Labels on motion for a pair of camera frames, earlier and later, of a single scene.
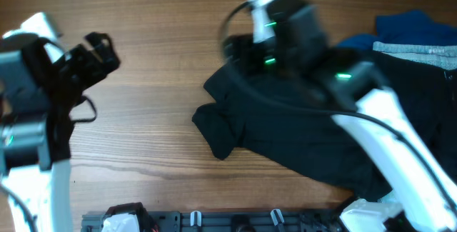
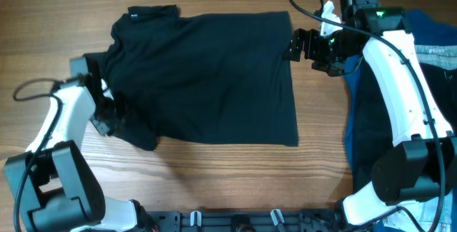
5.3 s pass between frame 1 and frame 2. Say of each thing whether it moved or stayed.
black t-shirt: moved
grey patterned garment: stayed
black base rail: stayed
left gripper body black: moved
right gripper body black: moved
